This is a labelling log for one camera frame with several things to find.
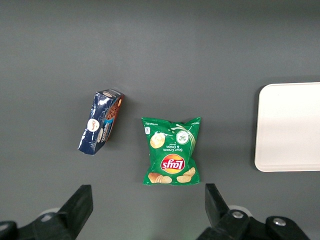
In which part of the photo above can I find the beige plastic tray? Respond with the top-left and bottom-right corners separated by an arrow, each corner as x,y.
254,81 -> 320,173

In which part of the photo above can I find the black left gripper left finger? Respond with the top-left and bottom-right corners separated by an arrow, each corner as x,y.
0,184 -> 94,240

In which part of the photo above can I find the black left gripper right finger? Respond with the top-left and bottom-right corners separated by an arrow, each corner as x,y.
197,183 -> 312,240

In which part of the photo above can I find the blue chocolate cookie box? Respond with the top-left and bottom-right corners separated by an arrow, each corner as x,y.
77,88 -> 125,156

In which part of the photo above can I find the green Lay's chips bag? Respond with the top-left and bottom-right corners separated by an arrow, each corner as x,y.
141,116 -> 202,186

